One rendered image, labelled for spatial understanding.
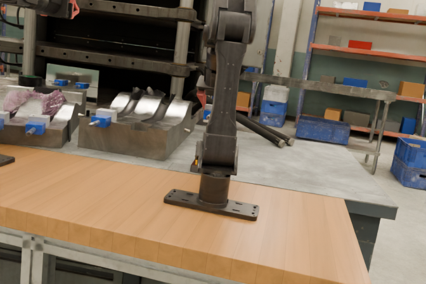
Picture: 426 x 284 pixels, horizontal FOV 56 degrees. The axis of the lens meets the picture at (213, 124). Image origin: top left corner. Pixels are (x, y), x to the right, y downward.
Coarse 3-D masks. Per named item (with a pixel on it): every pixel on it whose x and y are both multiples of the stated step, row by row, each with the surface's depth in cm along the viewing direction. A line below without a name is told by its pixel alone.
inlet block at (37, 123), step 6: (30, 120) 112; (36, 120) 112; (42, 120) 113; (48, 120) 114; (30, 126) 108; (36, 126) 109; (42, 126) 110; (30, 132) 104; (36, 132) 109; (42, 132) 110
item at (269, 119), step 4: (264, 112) 682; (260, 116) 685; (264, 116) 684; (268, 116) 681; (272, 116) 680; (276, 116) 679; (280, 116) 677; (284, 116) 692; (260, 120) 687; (264, 120) 685; (268, 120) 684; (272, 120) 682; (276, 120) 680; (280, 120) 679; (284, 120) 717; (264, 124) 685; (268, 124) 685; (272, 124) 683; (276, 124) 681; (280, 124) 679
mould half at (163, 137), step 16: (128, 96) 144; (144, 96) 145; (144, 112) 136; (176, 112) 138; (80, 128) 116; (96, 128) 116; (112, 128) 115; (128, 128) 114; (160, 128) 115; (176, 128) 126; (192, 128) 158; (80, 144) 117; (96, 144) 116; (112, 144) 116; (128, 144) 115; (144, 144) 115; (160, 144) 114; (176, 144) 130
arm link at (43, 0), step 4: (40, 0) 109; (44, 0) 111; (48, 0) 113; (32, 4) 108; (36, 4) 109; (40, 4) 110; (44, 4) 112; (32, 8) 110; (36, 8) 110; (40, 8) 111; (44, 8) 113
